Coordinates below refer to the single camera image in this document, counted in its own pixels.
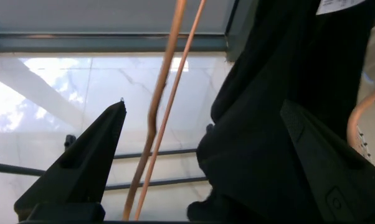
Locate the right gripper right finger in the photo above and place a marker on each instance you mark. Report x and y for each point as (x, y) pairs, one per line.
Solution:
(340, 174)

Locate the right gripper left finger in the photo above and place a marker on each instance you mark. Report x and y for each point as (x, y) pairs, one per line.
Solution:
(78, 174)

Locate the black short-sleeved shirt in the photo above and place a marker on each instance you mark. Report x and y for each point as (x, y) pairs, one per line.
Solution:
(268, 140)

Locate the white laundry basket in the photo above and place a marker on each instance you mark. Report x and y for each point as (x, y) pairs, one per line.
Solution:
(363, 146)

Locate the black clothes rack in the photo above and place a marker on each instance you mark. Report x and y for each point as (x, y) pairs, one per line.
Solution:
(13, 169)

